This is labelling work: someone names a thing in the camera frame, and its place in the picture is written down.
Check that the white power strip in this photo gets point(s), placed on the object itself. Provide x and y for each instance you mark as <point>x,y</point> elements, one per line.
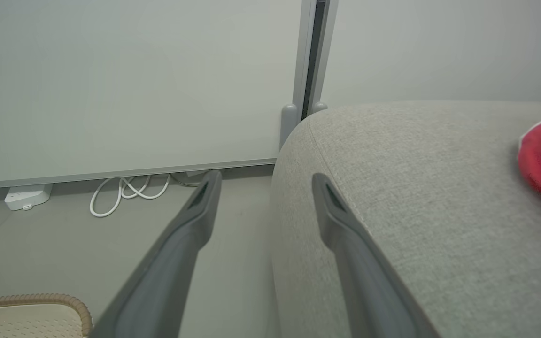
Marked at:
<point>27,196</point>

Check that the grey partition foot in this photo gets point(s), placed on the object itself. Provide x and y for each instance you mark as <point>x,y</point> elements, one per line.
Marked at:
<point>319,107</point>
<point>288,124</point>

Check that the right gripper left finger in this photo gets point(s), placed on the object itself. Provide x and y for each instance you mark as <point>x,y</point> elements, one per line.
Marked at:
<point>167,272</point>

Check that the wide white partition panel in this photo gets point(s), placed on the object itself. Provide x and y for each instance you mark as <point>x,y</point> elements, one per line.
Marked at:
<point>134,84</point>

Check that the grey fabric sofa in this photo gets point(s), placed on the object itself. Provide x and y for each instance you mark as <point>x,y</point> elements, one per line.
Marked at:
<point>439,188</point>

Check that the narrow white partition panel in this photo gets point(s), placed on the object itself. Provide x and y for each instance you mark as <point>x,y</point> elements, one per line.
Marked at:
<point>439,47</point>

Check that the beige plastic laundry basket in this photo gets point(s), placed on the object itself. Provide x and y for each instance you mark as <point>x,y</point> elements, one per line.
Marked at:
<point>26,321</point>

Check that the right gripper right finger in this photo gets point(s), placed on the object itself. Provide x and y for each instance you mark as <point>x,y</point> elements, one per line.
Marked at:
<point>369,291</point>

